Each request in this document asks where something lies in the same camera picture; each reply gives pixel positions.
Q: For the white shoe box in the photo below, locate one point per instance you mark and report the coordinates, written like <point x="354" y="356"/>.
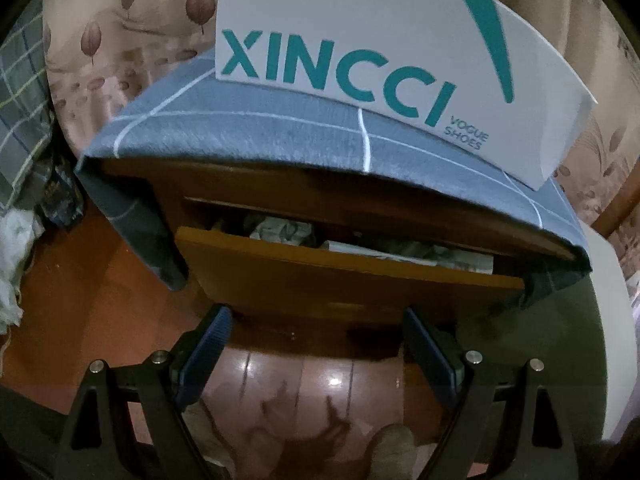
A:
<point x="350" y="20"/>

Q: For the wooden nightstand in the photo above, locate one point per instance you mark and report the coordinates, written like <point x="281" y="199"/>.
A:
<point x="300" y="185"/>

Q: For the leaf print curtain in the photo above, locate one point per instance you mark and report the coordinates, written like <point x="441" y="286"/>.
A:
<point x="125" y="20"/>

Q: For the dark bag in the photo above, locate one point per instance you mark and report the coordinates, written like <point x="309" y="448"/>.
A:
<point x="60" y="195"/>

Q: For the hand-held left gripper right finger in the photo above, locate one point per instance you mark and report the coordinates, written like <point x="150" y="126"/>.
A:
<point x="430" y="355"/>

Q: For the person's foot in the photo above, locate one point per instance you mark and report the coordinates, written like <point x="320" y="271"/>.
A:
<point x="392" y="452"/>

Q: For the plaid bedding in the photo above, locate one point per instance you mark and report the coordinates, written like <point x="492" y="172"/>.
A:
<point x="25" y="85"/>

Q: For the blue checked cloth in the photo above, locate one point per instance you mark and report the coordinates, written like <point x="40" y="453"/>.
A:
<point x="280" y="130"/>

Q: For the white cloth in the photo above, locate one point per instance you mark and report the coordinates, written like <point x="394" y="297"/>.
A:
<point x="440" y="257"/>

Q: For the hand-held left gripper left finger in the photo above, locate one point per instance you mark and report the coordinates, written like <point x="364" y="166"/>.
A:
<point x="205" y="355"/>

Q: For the white plastic bag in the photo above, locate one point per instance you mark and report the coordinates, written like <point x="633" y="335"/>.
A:
<point x="15" y="260"/>

